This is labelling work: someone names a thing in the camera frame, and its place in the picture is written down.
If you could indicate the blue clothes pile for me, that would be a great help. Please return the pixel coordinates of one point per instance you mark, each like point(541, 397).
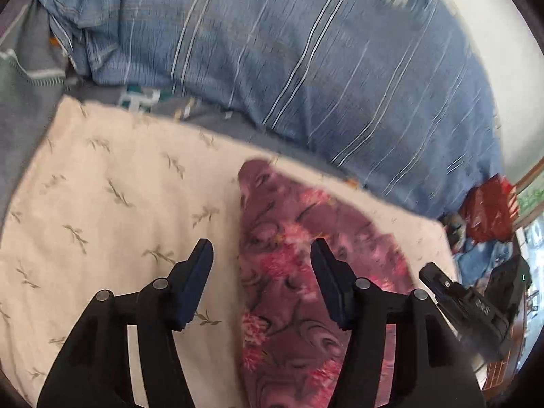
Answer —
point(480, 259)

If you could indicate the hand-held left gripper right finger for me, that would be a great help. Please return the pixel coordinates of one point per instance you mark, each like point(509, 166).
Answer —
point(329, 289)

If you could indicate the purple pink floral garment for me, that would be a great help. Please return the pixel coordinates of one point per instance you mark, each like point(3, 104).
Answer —
point(280, 238)

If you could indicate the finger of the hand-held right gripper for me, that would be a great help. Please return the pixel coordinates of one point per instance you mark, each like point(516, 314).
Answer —
point(440, 282)

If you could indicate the blue striped blanket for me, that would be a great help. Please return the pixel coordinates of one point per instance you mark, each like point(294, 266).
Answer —
point(297, 72)

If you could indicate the red bag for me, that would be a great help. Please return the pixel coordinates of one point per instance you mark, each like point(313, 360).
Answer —
point(491, 208)

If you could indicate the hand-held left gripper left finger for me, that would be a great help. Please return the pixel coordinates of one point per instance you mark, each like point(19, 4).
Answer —
point(191, 289)

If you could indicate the cream leaf-print cloth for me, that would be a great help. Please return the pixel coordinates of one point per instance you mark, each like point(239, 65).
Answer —
point(127, 170)

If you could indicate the wooden window frame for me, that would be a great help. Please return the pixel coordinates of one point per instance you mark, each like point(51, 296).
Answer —
point(529, 195)

